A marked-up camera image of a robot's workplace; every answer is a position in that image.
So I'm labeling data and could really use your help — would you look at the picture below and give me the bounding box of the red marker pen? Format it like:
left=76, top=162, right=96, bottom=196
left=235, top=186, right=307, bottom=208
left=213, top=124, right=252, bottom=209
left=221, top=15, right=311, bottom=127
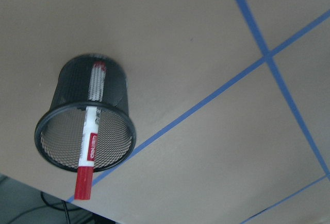
left=74, top=61, right=107, bottom=200

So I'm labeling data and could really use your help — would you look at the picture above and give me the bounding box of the near black mesh cup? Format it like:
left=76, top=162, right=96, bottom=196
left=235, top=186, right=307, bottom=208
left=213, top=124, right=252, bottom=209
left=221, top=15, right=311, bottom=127
left=34, top=54, right=136, bottom=172

